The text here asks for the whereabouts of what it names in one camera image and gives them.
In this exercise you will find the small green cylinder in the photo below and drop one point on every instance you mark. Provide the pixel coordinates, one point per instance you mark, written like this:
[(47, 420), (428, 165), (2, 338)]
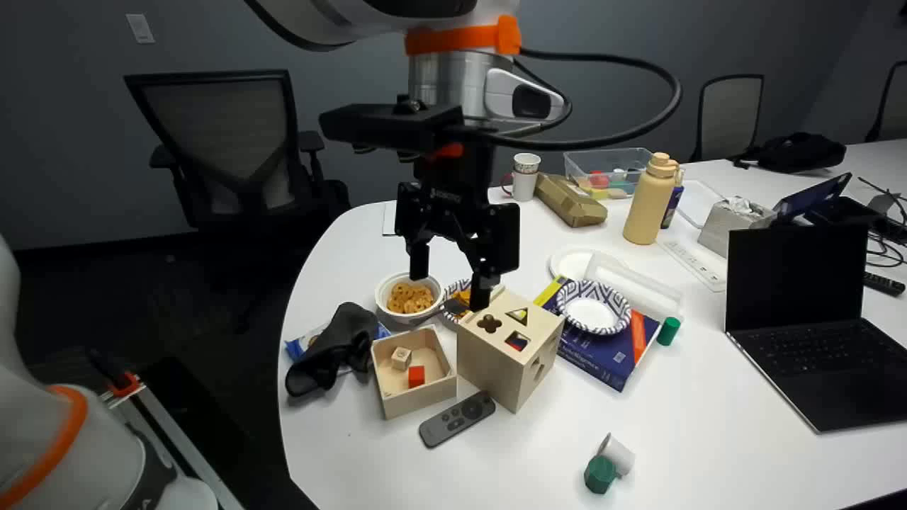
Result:
[(669, 329)]

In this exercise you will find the white printed cube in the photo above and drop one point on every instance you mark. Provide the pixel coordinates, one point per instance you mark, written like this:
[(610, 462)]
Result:
[(400, 359)]

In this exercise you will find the wooden shape sorter box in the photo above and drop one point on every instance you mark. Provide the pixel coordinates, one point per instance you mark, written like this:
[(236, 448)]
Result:
[(508, 347)]

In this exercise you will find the clear plastic container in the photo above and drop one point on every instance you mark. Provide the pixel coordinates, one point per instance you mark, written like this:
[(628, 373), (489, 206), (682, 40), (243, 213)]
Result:
[(607, 170)]

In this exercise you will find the grey office chair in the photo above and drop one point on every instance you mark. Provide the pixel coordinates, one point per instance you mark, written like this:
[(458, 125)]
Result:
[(730, 114)]

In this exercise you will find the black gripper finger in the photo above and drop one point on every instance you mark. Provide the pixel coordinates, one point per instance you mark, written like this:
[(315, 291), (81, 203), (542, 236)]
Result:
[(417, 265), (479, 291)]

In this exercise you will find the open wooden tray box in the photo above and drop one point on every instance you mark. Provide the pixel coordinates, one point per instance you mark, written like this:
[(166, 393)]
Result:
[(393, 384)]

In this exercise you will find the grey remote control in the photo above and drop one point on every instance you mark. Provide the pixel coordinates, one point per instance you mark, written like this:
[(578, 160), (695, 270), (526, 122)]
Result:
[(454, 420)]

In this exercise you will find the orange marker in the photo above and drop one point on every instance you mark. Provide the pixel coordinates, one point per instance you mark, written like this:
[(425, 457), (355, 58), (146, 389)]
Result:
[(638, 335)]

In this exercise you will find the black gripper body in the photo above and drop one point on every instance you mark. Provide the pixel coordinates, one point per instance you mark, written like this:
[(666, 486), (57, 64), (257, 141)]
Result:
[(450, 196)]

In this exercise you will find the green and white cup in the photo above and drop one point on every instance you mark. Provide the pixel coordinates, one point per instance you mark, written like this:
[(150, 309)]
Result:
[(610, 462)]

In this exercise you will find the black cloth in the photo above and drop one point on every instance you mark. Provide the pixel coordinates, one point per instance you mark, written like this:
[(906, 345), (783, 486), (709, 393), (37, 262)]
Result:
[(343, 345)]

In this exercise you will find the blue book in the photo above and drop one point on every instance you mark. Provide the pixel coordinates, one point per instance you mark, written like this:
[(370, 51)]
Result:
[(601, 356)]

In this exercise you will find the white bowl of snacks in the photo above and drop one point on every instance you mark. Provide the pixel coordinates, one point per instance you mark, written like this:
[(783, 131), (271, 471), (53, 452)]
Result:
[(404, 298)]

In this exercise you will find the blue packet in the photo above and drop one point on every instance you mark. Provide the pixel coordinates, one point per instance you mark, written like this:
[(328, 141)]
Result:
[(296, 349)]

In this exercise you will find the blue white patterned bowl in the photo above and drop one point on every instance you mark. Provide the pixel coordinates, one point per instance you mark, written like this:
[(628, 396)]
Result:
[(593, 306)]

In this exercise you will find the orange cube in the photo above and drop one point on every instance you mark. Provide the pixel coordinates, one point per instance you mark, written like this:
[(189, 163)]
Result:
[(414, 374)]

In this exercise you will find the white box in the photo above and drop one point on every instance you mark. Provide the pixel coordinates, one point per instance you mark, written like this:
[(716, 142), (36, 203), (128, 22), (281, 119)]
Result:
[(727, 220)]

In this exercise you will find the black laptop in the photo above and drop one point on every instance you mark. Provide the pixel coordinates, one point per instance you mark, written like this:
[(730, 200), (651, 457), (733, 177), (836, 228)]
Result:
[(795, 309)]

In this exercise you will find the white paper cup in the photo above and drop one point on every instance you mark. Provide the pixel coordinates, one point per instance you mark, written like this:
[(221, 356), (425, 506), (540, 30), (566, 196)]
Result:
[(526, 170)]

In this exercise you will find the brown snack bag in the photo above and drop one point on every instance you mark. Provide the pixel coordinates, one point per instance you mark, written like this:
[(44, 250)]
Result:
[(567, 203)]

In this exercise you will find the beige squeeze bottle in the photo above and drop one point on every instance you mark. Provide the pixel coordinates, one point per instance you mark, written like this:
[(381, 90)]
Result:
[(651, 200)]

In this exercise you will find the black mesh office chair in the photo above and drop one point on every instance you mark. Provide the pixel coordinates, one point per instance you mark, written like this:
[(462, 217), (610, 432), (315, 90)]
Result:
[(238, 163)]

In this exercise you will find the black bag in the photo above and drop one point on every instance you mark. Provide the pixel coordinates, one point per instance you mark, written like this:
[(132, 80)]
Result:
[(795, 153)]

